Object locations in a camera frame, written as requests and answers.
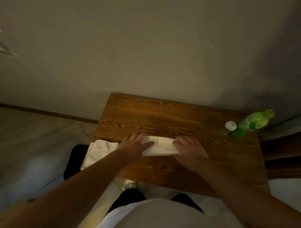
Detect person's left hand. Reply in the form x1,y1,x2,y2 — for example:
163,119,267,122
115,132,155,165

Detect white-capped shaker jar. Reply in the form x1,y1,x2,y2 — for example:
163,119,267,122
220,121,237,135

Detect person's right hand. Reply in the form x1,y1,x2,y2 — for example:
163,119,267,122
173,136,209,173

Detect black trousers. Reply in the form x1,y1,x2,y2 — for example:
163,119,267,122
104,188,204,215

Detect green plastic bottle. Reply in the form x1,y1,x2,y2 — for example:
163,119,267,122
231,109,275,138

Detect dark wooden frame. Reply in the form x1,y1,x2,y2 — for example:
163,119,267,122
260,131,301,180

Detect white long panel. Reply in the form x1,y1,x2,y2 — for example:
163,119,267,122
258,115,301,143

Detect white tissue pack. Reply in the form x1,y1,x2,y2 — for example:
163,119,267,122
140,136,181,157

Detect person's right forearm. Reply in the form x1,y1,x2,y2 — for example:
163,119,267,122
200,159,301,228

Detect white shirt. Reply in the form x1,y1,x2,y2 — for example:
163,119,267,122
96,198,245,228

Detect white cloth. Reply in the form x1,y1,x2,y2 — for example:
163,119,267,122
80,140,120,171

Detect white left shoe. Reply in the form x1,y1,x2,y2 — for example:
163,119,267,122
121,179,136,192

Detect black trash bin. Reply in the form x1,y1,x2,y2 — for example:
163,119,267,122
63,144,90,181

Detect person's left forearm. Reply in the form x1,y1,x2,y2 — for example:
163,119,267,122
0,150,127,228

